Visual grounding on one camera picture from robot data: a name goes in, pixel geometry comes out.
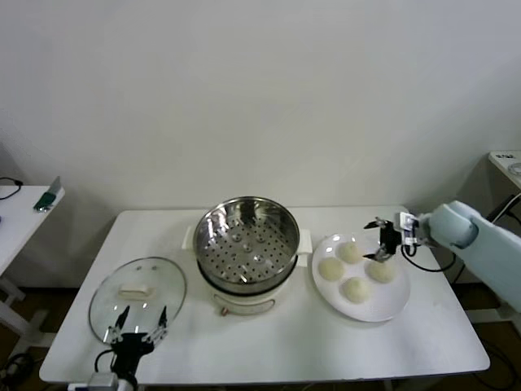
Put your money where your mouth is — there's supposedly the stainless steel steamer basket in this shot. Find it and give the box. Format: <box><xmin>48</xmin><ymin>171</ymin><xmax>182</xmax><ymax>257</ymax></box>
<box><xmin>192</xmin><ymin>196</ymin><xmax>301</xmax><ymax>292</ymax></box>

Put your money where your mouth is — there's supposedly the white cable with black adapter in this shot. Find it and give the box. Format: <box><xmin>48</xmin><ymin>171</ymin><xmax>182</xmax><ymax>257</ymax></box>
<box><xmin>488</xmin><ymin>194</ymin><xmax>521</xmax><ymax>223</ymax></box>

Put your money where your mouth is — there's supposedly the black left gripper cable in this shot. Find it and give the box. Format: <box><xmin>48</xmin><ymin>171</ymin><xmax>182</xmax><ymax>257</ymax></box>
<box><xmin>94</xmin><ymin>349</ymin><xmax>117</xmax><ymax>374</ymax></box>

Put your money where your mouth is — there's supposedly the black floor cable bundle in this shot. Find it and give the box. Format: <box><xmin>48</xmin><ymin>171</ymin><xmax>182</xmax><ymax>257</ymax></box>
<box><xmin>0</xmin><ymin>352</ymin><xmax>29</xmax><ymax>380</ymax></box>

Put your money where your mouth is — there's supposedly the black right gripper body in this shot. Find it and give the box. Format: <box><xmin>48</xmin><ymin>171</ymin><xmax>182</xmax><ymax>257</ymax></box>
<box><xmin>378</xmin><ymin>222</ymin><xmax>402</xmax><ymax>256</ymax></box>

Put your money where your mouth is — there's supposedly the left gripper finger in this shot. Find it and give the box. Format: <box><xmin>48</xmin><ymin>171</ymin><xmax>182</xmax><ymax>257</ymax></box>
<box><xmin>144</xmin><ymin>305</ymin><xmax>170</xmax><ymax>344</ymax></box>
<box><xmin>102</xmin><ymin>305</ymin><xmax>131</xmax><ymax>345</ymax></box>

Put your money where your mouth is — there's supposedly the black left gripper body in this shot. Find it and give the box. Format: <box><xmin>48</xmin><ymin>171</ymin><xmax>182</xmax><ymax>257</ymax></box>
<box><xmin>110</xmin><ymin>332</ymin><xmax>155</xmax><ymax>378</ymax></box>

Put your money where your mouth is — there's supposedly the white round plate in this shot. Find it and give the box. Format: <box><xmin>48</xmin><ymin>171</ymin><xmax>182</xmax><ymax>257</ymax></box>
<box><xmin>311</xmin><ymin>232</ymin><xmax>411</xmax><ymax>323</ymax></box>

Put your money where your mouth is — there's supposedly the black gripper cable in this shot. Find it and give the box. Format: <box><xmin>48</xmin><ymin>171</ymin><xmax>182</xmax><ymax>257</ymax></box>
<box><xmin>94</xmin><ymin>349</ymin><xmax>117</xmax><ymax>374</ymax></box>
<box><xmin>401</xmin><ymin>242</ymin><xmax>459</xmax><ymax>273</ymax></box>

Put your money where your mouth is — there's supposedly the thin black floor cable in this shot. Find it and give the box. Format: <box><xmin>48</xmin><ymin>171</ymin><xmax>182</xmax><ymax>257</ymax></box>
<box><xmin>484</xmin><ymin>337</ymin><xmax>521</xmax><ymax>391</ymax></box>

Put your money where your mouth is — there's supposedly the white steamed baozi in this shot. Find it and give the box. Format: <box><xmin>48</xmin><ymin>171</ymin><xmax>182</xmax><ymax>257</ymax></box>
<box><xmin>317</xmin><ymin>258</ymin><xmax>344</xmax><ymax>283</ymax></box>
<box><xmin>368</xmin><ymin>260</ymin><xmax>396</xmax><ymax>284</ymax></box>
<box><xmin>340</xmin><ymin>276</ymin><xmax>372</xmax><ymax>305</ymax></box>
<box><xmin>339</xmin><ymin>242</ymin><xmax>364</xmax><ymax>265</ymax></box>

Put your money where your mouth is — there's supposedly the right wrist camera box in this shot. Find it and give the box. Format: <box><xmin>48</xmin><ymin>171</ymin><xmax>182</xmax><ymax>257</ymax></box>
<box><xmin>396</xmin><ymin>210</ymin><xmax>422</xmax><ymax>248</ymax></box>

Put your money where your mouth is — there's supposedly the green handled scraper tool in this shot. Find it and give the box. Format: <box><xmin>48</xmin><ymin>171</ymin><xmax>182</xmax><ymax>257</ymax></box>
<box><xmin>33</xmin><ymin>175</ymin><xmax>65</xmax><ymax>213</ymax></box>

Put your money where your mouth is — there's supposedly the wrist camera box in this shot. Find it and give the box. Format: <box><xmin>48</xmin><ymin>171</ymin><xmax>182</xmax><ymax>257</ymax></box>
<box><xmin>396</xmin><ymin>210</ymin><xmax>422</xmax><ymax>248</ymax></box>
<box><xmin>67</xmin><ymin>372</ymin><xmax>123</xmax><ymax>391</ymax></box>

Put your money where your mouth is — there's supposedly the white table base frame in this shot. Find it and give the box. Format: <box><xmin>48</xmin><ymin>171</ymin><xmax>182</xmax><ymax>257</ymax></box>
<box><xmin>471</xmin><ymin>307</ymin><xmax>521</xmax><ymax>325</ymax></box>

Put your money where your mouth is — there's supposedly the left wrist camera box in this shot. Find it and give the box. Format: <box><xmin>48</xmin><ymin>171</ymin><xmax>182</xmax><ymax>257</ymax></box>
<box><xmin>67</xmin><ymin>372</ymin><xmax>123</xmax><ymax>391</ymax></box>

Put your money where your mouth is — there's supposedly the white side table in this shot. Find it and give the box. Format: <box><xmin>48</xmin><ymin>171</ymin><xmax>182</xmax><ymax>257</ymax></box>
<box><xmin>0</xmin><ymin>185</ymin><xmax>67</xmax><ymax>339</ymax></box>

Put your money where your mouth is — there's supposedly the white table with black print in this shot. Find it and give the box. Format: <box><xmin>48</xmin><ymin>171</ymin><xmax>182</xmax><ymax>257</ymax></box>
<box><xmin>488</xmin><ymin>150</ymin><xmax>521</xmax><ymax>192</ymax></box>

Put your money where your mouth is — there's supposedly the glass lid with white handle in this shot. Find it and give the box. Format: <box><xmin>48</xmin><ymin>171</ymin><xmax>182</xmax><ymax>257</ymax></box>
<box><xmin>88</xmin><ymin>256</ymin><xmax>188</xmax><ymax>345</ymax></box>

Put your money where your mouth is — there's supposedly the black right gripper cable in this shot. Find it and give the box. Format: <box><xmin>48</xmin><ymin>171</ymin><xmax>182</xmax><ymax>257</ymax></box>
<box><xmin>401</xmin><ymin>242</ymin><xmax>459</xmax><ymax>273</ymax></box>

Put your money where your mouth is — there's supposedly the black cable on side table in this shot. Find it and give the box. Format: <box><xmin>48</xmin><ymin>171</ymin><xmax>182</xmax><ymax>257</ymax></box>
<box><xmin>0</xmin><ymin>177</ymin><xmax>24</xmax><ymax>200</ymax></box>

